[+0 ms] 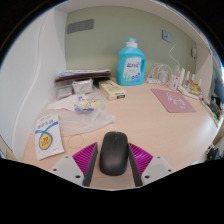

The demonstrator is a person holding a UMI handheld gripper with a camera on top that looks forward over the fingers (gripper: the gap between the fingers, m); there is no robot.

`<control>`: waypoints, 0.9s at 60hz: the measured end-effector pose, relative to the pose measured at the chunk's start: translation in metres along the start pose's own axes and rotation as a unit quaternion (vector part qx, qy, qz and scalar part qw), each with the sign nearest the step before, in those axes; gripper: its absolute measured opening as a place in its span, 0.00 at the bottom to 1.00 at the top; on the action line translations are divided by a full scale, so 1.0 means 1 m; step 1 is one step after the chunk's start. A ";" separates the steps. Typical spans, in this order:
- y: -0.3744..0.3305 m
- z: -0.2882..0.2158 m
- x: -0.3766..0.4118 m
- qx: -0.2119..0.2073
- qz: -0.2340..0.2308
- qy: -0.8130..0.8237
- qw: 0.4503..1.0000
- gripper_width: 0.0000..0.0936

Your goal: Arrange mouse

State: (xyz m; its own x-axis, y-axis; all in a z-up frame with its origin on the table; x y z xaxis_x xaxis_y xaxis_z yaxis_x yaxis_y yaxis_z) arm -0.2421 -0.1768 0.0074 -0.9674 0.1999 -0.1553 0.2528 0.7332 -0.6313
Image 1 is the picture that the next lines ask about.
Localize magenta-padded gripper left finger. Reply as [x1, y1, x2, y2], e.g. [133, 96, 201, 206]
[49, 142, 100, 188]

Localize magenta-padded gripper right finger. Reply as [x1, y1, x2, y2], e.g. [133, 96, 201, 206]
[128, 142, 175, 188]

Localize black computer mouse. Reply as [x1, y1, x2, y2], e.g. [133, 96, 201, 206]
[99, 130, 130, 177]

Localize pink mouse pad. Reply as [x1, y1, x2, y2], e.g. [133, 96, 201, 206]
[150, 88, 197, 114]

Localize yellow rubber band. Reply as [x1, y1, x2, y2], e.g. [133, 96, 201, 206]
[67, 133, 85, 150]

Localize blue white leaflet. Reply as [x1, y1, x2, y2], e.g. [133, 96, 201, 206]
[34, 113, 66, 161]

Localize clear plastic bag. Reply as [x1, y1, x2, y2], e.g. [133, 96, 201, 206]
[47, 91, 117, 137]

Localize silver foil bag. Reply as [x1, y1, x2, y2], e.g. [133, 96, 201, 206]
[71, 78, 94, 95]

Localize white router with antennas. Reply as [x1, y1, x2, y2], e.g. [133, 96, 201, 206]
[176, 67, 204, 100]

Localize white power strip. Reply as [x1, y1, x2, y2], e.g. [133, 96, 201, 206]
[146, 76, 171, 86]

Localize gold foil bag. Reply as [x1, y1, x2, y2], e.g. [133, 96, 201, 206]
[188, 79, 203, 96]

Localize cream yellow carton box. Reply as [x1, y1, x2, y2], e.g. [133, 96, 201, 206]
[98, 79, 127, 101]

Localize stack of books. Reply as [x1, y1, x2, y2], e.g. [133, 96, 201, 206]
[54, 68, 112, 84]

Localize white shelf unit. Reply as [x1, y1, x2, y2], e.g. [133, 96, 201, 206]
[0, 0, 224, 161]

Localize black monitor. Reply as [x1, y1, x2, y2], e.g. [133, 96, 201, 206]
[213, 78, 224, 101]

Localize blue detergent bottle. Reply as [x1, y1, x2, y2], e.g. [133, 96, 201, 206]
[116, 37, 147, 87]

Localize white cable bundle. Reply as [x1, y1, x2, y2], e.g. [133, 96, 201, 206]
[146, 62, 175, 84]

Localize white wall socket cable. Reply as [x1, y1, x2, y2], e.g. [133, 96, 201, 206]
[168, 41, 183, 68]

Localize grey wall socket plate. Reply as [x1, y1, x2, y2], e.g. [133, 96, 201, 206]
[161, 29, 173, 44]

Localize grey blank wall plate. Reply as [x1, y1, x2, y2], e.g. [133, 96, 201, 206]
[66, 18, 95, 35]

